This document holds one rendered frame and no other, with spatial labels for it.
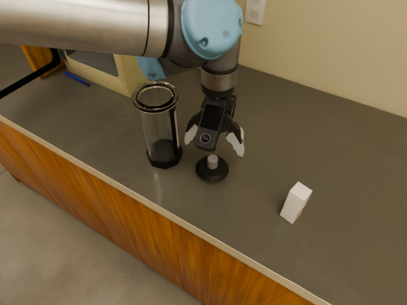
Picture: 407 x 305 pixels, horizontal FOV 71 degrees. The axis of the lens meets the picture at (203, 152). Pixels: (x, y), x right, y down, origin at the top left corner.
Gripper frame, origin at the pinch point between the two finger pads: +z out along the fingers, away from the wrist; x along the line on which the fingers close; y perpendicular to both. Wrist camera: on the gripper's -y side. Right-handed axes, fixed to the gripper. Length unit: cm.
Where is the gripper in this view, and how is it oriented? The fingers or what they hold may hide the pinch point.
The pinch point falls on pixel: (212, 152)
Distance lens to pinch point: 72.9
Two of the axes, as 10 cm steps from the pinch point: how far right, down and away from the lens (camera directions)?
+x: -9.6, -2.1, 1.8
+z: 0.0, 6.6, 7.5
